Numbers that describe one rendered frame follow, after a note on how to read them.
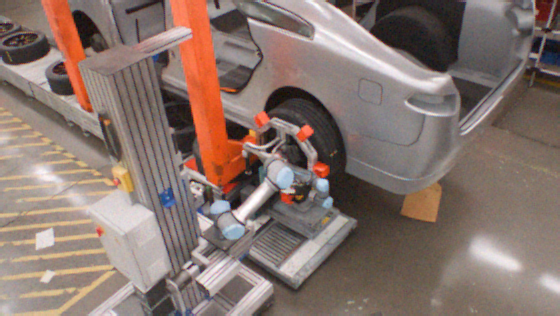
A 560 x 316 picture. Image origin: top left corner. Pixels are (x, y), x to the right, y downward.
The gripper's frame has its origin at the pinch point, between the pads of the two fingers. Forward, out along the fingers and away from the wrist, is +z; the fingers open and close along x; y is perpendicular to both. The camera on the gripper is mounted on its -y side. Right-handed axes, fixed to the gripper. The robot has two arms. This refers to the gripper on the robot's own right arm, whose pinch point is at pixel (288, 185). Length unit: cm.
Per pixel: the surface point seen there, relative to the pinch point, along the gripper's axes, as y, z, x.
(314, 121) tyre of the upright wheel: 30.0, 4.8, -37.5
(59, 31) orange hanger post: 58, 259, 7
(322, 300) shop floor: -83, -39, 15
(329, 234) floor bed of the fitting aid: -76, -8, -37
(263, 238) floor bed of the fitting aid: -79, 35, -3
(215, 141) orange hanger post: 13, 65, 4
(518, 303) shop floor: -84, -153, -68
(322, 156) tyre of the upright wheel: 10.2, -8.0, -29.0
